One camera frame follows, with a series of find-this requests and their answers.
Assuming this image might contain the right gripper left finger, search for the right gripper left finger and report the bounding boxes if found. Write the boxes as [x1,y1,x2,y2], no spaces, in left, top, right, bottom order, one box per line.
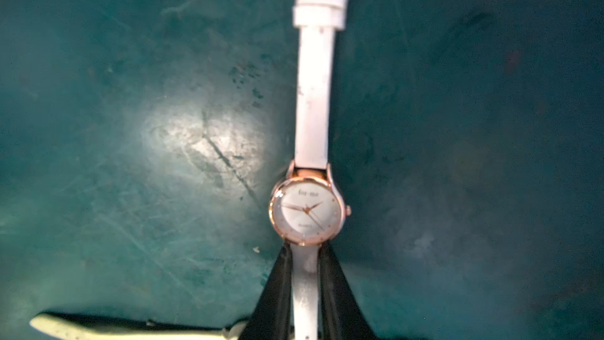
[238,242,293,340]

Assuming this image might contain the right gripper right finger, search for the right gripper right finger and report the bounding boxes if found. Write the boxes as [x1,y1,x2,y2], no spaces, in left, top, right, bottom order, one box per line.
[319,242,378,340]

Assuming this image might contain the white strap watch right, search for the white strap watch right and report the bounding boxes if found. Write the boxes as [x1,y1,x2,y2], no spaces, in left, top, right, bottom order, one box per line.
[269,0,350,339]

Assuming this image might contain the gold strap watch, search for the gold strap watch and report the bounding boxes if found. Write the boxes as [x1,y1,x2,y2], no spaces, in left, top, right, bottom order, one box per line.
[29,313,247,340]

